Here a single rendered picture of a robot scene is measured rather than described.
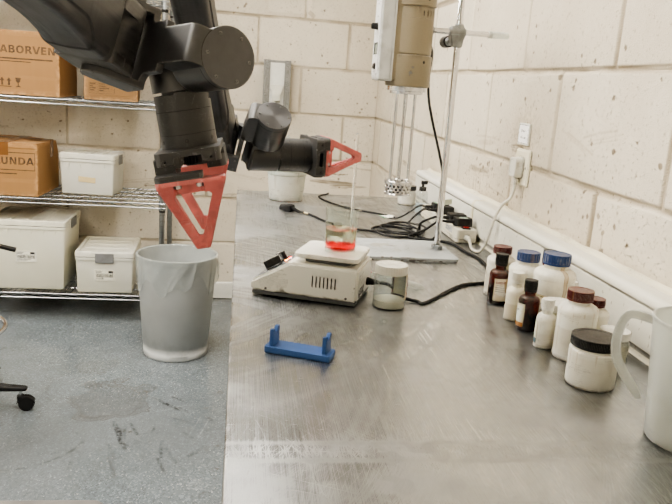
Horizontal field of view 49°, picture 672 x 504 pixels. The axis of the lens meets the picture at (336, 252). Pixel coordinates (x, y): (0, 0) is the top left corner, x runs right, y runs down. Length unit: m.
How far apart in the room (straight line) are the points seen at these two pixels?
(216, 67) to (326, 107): 3.06
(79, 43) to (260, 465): 0.44
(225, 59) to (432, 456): 0.47
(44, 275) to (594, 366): 2.85
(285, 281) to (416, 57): 0.63
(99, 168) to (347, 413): 2.70
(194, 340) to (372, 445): 2.22
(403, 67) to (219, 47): 1.03
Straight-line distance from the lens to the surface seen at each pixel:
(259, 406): 0.91
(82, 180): 3.51
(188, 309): 2.95
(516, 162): 1.79
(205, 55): 0.68
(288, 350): 1.06
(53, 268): 3.53
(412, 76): 1.68
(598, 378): 1.07
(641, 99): 1.38
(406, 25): 1.69
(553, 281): 1.29
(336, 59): 3.74
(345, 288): 1.30
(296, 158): 1.25
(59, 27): 0.67
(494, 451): 0.87
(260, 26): 3.72
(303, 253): 1.31
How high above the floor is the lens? 1.14
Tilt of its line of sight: 13 degrees down
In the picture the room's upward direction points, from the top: 4 degrees clockwise
